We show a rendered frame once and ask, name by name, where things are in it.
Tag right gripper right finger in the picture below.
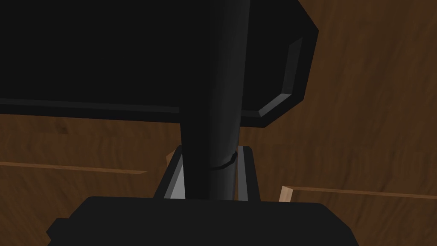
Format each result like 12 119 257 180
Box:
235 146 261 202

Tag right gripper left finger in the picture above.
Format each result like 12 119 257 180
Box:
153 145 187 200

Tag black bar handle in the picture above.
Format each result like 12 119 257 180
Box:
179 0 252 201

